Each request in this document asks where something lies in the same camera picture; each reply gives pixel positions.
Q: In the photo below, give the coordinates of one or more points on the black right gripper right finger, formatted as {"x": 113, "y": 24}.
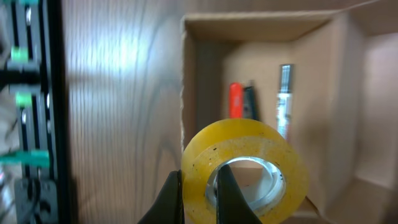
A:
{"x": 231, "y": 207}

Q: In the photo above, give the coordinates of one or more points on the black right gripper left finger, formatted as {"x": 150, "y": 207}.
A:
{"x": 168, "y": 206}

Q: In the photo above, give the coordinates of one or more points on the brown cardboard box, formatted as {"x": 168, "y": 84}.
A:
{"x": 302, "y": 105}

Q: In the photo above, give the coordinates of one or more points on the yellow tape roll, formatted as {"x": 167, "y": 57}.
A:
{"x": 270, "y": 175}

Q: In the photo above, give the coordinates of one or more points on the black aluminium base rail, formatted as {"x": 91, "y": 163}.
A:
{"x": 35, "y": 176}

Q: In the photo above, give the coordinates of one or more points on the black white marker pen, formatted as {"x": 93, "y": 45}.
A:
{"x": 284, "y": 100}

